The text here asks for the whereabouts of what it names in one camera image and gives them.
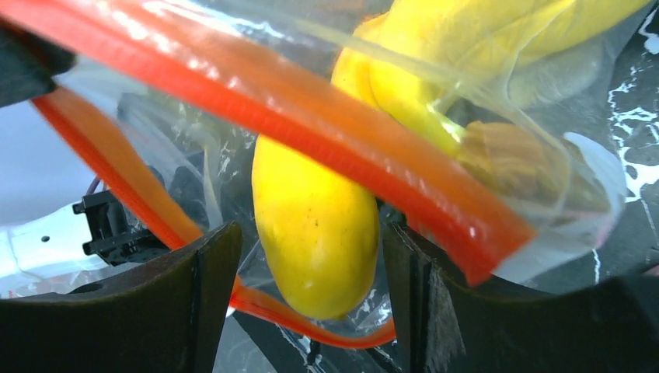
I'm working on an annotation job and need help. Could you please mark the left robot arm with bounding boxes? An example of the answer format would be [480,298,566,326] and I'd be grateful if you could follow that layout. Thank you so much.
[1,23,167,298]

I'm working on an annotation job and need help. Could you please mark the clear zip top bag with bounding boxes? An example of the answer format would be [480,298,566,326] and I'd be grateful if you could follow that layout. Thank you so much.
[1,1,654,348]

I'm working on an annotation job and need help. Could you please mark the yellow banana bunch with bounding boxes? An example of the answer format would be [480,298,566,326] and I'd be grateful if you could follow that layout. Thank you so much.
[331,1,647,214]

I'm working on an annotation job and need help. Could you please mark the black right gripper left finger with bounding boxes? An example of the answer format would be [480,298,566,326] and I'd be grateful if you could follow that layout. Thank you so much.
[1,223,242,372]

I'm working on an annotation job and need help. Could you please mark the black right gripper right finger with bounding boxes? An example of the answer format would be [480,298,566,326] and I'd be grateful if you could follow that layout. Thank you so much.
[382,225,658,372]

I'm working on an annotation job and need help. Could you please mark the yellow mango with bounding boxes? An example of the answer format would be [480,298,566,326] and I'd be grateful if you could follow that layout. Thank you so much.
[251,135,380,320]

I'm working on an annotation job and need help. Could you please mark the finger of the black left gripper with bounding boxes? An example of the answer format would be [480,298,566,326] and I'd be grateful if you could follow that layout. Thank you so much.
[1,20,76,107]

